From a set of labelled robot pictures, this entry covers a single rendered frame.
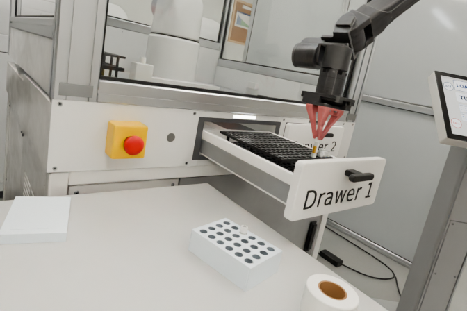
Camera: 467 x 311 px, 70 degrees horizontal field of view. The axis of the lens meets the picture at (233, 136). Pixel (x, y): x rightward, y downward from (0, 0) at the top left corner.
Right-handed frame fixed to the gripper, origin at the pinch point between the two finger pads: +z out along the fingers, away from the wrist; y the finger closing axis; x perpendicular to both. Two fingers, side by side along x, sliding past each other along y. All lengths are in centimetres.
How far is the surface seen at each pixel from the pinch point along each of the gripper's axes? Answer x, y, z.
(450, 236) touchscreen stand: 99, 0, 35
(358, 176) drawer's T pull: -3.6, 13.9, 5.0
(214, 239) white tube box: -29.2, 8.0, 17.4
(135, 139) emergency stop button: -35.3, -15.2, 7.3
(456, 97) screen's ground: 84, -6, -21
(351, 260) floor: 137, -58, 84
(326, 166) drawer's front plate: -9.1, 10.5, 4.3
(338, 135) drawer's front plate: 40.3, -23.4, 1.6
